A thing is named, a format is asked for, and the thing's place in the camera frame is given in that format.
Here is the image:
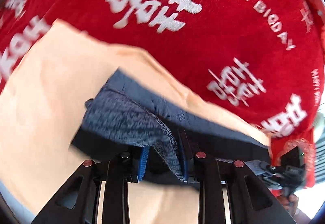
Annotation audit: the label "red embroidered pillow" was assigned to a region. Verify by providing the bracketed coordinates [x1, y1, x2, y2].
[271, 139, 316, 197]

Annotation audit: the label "person right hand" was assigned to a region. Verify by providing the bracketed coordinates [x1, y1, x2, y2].
[277, 194, 299, 216]

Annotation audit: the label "red blanket white characters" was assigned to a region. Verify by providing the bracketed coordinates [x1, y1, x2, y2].
[0, 0, 325, 189]

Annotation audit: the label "peach cream towel mat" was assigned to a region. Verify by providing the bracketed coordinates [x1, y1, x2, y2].
[1, 20, 270, 214]

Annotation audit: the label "black pants blue patterned trim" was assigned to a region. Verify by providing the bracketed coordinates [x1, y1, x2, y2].
[72, 70, 270, 184]

